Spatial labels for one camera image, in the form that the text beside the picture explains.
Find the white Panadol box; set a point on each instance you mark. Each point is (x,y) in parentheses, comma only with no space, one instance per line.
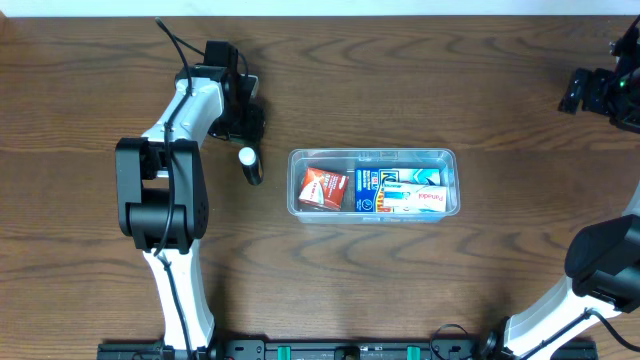
(414,196)

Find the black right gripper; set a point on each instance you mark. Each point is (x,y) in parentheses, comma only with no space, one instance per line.
(586,91)

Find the clear plastic container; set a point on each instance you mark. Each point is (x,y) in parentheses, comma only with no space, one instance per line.
(346,161)

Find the blue fever patch box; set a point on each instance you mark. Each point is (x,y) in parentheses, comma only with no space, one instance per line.
(369,183)

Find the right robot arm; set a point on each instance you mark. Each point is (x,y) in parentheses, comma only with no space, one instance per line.
(601,268)

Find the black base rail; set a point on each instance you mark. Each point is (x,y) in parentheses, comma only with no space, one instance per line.
(255,349)

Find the dark bottle white cap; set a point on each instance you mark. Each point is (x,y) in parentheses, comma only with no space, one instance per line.
(251,165)

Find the red medicine box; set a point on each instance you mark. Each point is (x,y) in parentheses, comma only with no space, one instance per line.
(323,189)

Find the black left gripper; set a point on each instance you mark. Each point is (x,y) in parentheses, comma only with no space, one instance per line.
(257,127)

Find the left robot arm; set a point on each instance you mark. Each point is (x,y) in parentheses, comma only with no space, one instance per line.
(162,197)

